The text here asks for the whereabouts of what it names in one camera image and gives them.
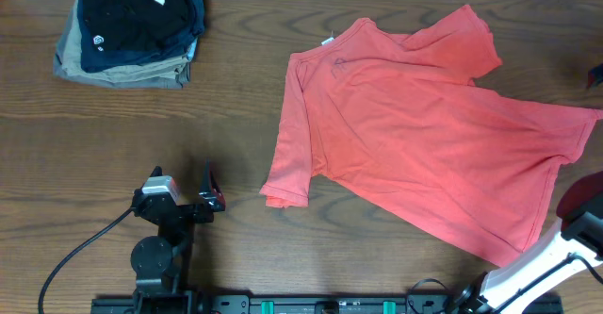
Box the red t-shirt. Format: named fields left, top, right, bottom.
left=261, top=6, right=602, bottom=266

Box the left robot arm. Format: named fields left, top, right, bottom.
left=130, top=163, right=225, bottom=314

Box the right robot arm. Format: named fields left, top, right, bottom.
left=444, top=172, right=602, bottom=314

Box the beige folded shirt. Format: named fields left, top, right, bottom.
left=57, top=5, right=196, bottom=83

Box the navy folded shirt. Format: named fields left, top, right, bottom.
left=76, top=0, right=204, bottom=73

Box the grey folded shirt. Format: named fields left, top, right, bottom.
left=53, top=14, right=197, bottom=90

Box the black folded shirt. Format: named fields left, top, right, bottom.
left=79, top=0, right=192, bottom=52

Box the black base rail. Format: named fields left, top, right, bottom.
left=90, top=293, right=564, bottom=314

